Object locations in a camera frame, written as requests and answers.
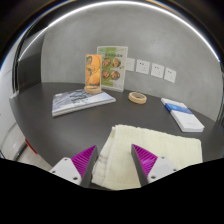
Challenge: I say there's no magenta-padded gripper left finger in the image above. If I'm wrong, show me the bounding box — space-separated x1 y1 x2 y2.
49 144 100 188

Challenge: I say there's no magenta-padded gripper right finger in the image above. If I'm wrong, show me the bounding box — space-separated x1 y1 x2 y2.
130 143 179 188

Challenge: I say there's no cream terry towel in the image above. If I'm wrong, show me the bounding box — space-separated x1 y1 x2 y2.
91 124 204 191

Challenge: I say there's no white book with blue band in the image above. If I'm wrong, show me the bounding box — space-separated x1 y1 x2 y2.
160 97 206 133

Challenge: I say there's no grey cover magazine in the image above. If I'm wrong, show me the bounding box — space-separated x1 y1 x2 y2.
51 88 117 118

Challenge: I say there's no beige tape roll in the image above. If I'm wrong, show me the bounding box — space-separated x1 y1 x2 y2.
128 91 148 105

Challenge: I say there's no orange sign on wooden stand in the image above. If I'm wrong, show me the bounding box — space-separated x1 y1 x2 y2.
83 53 103 95

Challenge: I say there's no green acrylic menu stand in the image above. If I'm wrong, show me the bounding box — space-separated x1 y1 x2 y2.
96 45 129 93

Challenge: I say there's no white ceiling light strip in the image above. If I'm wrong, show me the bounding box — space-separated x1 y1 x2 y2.
16 0 222 63

